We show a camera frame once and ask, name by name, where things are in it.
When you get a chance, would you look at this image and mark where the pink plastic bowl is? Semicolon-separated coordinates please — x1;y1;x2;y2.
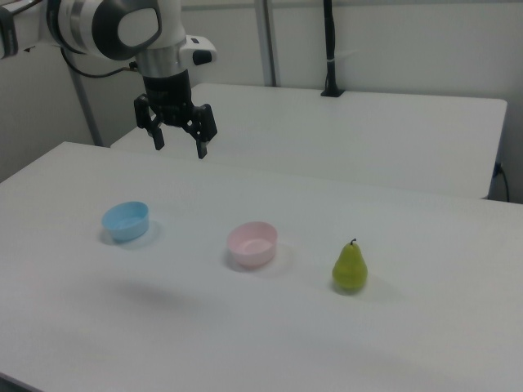
226;220;279;269

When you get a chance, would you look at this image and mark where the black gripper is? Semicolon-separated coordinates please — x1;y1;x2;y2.
133;69;218;160

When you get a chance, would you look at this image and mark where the light blue plastic bowl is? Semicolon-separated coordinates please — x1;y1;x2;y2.
101;200;150;242

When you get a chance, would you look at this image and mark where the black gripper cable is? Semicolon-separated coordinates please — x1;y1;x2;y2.
60;47;140;78

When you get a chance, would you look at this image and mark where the green pear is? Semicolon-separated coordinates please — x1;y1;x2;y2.
331;238;369;292

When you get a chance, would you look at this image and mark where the black wall cable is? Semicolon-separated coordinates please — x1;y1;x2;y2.
492;161;512;202

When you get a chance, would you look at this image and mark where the grey partition post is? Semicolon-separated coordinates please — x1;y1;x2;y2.
253;0;284;87
67;65;104;147

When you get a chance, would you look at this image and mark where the black camera pole with clamp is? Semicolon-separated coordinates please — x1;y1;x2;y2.
320;0;346;98

